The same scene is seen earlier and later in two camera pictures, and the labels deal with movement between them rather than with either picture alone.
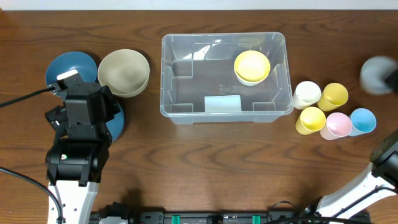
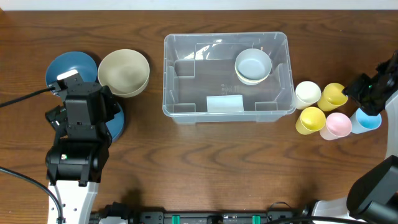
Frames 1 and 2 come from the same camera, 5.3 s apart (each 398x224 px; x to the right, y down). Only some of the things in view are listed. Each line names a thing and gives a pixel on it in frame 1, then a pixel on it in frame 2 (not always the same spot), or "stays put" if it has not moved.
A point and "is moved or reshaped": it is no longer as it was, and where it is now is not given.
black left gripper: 109,104 stays put
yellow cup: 333,96 stays put
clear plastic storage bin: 224,78 stays put
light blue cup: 363,121 is moved or reshaped
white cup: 306,93 stays put
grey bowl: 373,72 is moved or reshaped
